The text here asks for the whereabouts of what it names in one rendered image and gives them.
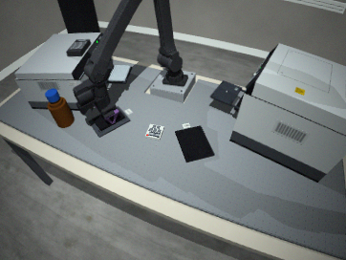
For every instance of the brown bottle with blue cap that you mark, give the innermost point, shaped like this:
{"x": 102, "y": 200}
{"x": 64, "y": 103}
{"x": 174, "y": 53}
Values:
{"x": 59, "y": 109}

